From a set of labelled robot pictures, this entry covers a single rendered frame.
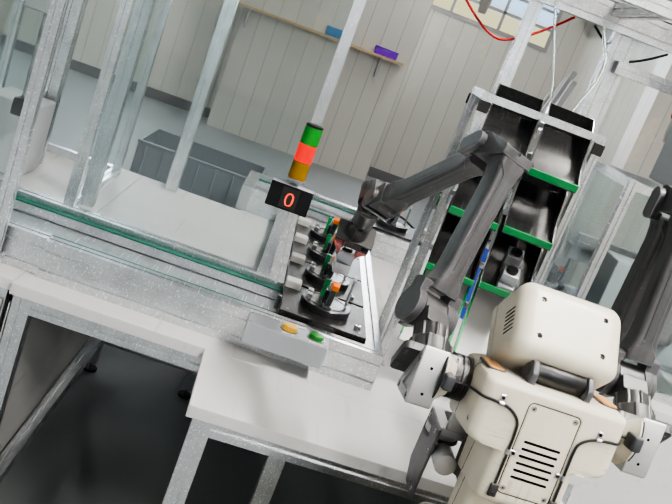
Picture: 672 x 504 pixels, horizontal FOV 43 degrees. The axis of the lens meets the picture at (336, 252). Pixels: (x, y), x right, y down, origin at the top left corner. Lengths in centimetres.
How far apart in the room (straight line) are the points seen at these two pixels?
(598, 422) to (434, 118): 936
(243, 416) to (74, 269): 61
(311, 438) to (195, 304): 50
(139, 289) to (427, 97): 881
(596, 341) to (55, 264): 130
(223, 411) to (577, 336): 76
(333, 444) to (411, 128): 906
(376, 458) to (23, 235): 102
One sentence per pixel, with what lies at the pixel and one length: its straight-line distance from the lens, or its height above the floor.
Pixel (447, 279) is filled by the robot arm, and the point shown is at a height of 132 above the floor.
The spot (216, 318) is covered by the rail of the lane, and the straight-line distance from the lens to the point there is 217.
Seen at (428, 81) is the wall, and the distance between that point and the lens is 1076.
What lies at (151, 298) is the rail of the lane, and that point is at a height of 91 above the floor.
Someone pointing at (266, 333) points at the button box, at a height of 94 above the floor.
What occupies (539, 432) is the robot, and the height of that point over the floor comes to 117.
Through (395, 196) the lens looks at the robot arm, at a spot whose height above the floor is 137.
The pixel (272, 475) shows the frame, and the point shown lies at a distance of 226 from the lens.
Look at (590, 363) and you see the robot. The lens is 160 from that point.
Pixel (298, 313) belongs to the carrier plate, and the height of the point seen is 97.
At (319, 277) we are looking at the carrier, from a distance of 251.
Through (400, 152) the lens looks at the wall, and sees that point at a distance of 1083.
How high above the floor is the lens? 171
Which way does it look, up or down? 15 degrees down
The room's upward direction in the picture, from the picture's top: 21 degrees clockwise
